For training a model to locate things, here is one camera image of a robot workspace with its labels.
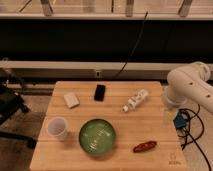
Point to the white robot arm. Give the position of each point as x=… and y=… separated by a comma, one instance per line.
x=189, y=82

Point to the green ceramic bowl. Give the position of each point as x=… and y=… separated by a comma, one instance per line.
x=97, y=137

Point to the black rectangular phone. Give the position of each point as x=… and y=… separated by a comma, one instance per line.
x=99, y=93

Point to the white rectangular sponge block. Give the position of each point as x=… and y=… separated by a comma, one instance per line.
x=71, y=100

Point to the translucent plastic cup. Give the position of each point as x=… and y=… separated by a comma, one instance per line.
x=57, y=128

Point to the red chili pepper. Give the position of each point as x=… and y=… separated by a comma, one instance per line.
x=142, y=147

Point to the blue electronic box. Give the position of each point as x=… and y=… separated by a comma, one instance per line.
x=179, y=121

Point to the black chair base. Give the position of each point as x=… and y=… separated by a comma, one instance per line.
x=10, y=102

